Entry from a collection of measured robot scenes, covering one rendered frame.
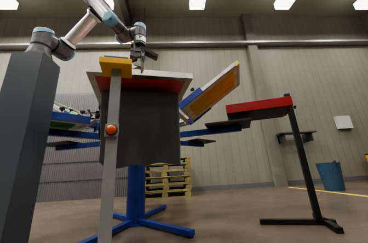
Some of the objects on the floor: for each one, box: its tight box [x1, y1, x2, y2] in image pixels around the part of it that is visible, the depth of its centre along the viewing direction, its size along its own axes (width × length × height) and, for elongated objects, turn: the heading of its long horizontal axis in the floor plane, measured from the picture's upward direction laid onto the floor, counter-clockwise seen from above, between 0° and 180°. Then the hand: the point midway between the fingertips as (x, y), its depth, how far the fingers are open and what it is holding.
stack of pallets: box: [145, 157, 192, 200], centre depth 446 cm, size 115×80×82 cm
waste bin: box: [315, 160, 346, 191], centre depth 374 cm, size 47×43×55 cm
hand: (142, 73), depth 109 cm, fingers closed on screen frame, 4 cm apart
